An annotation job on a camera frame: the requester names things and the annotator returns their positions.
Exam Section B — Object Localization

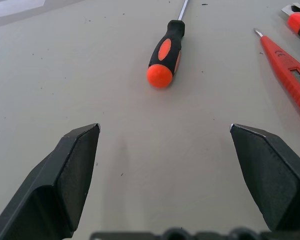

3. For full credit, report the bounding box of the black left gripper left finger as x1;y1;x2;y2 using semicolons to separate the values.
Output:
0;123;101;240

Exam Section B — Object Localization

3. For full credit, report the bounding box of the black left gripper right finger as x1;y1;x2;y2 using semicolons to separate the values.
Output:
229;123;300;233

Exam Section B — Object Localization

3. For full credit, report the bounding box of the red voltage tester pen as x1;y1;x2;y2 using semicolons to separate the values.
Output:
252;27;300;127

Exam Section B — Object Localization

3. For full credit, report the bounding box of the orange black utility knife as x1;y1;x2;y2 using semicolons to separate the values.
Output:
281;2;300;47

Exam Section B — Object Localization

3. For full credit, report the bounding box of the orange black handled screwdriver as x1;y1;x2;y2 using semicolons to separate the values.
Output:
146;0;190;88

